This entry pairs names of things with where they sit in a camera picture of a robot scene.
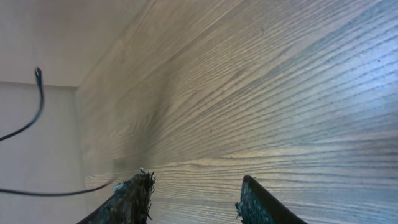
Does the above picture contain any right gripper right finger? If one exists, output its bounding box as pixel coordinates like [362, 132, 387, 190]
[235, 175, 307, 224]

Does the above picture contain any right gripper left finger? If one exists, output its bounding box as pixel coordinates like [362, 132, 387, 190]
[78, 167, 155, 224]

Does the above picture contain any cardboard box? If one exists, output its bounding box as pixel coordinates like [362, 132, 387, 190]
[1, 0, 144, 223]

